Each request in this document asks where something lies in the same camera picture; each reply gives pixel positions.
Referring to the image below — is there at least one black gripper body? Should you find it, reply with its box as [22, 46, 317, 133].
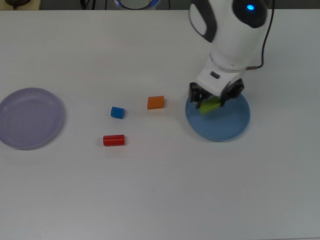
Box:
[221, 79, 241, 100]

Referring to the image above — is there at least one green rectangular block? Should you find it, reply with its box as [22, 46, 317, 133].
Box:
[199, 96, 222, 116]

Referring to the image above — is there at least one orange rectangular block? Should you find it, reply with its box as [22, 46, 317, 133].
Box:
[146, 95, 165, 111]

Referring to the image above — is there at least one red cylinder block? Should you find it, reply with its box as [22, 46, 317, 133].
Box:
[102, 134, 126, 147]

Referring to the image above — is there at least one blue plate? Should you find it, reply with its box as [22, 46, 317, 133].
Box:
[184, 92, 251, 143]

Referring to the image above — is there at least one small blue block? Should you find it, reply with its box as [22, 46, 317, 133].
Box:
[110, 106, 125, 119]

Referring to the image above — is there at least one purple plate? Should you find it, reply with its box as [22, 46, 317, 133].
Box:
[0, 86, 66, 151]

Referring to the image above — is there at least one black round object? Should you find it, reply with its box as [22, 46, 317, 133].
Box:
[5, 0, 31, 7]

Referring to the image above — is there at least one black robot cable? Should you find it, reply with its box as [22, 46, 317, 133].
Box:
[246, 0, 276, 71]

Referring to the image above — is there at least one thin black background cable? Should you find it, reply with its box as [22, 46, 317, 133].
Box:
[79, 0, 97, 10]

